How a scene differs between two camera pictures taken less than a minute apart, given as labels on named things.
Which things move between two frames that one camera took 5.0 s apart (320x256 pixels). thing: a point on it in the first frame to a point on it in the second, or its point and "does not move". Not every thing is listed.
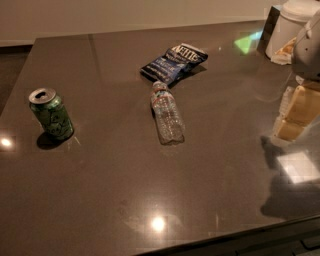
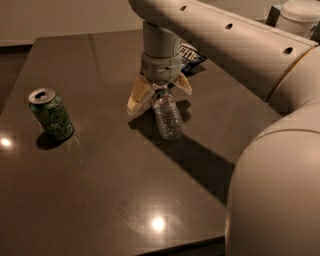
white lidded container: (286, 24) does not move
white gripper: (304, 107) to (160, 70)
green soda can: (50, 111) does not move
